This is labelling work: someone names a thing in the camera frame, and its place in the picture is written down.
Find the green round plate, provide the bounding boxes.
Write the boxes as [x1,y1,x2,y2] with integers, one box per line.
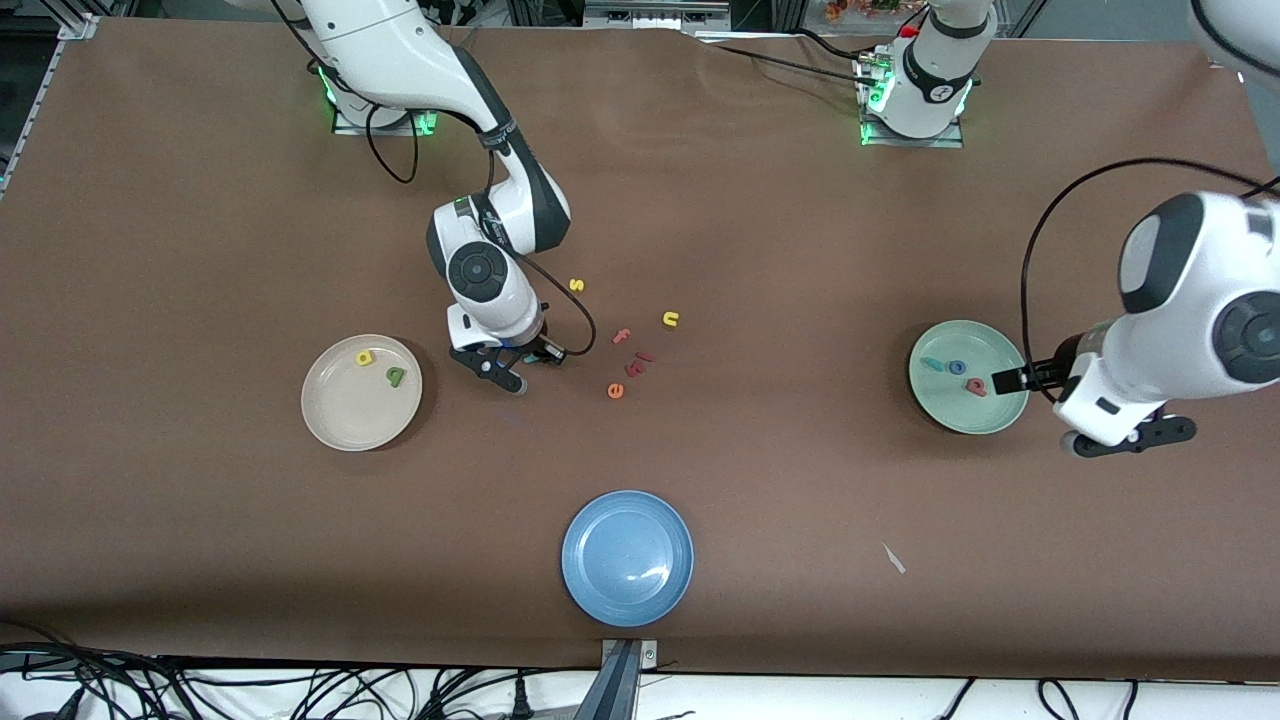
[908,320,1030,435]

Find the beige round plate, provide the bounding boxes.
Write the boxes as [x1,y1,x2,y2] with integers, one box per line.
[301,334,424,452]

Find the brown table cover sheet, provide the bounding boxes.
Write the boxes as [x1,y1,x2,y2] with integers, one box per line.
[0,18,1280,681]

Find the blue round plate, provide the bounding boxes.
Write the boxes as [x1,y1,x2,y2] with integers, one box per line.
[561,490,695,628]

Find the grey power strip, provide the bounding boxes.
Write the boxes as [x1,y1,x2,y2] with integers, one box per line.
[583,0,731,31]

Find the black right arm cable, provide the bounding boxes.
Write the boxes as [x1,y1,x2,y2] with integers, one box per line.
[365,105,597,359]

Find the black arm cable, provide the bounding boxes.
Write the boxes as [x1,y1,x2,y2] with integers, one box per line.
[1020,157,1280,403]
[365,105,597,359]

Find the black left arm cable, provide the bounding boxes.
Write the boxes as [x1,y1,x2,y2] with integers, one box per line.
[1020,157,1280,403]

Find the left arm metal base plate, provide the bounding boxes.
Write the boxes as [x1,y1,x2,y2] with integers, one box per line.
[860,50,966,149]

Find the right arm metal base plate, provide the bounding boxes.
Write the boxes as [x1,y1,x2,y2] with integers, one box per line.
[330,70,441,136]

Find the looped black floor cable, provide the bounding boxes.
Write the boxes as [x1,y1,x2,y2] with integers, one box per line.
[1036,678,1083,720]

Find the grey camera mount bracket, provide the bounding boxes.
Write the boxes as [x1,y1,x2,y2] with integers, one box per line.
[598,638,661,720]

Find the black base power cable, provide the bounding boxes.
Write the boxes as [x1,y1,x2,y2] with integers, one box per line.
[795,28,871,63]
[712,42,886,91]

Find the aluminium frame profile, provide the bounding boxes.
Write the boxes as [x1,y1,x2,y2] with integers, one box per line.
[0,12,101,201]

